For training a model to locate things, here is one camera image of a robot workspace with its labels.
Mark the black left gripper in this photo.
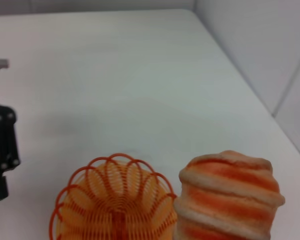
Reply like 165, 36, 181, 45
0, 99, 23, 203

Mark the orange wire basket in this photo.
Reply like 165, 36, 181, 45
49, 152, 179, 240

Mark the orange striped bread roll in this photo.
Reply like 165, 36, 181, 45
173, 149, 286, 240

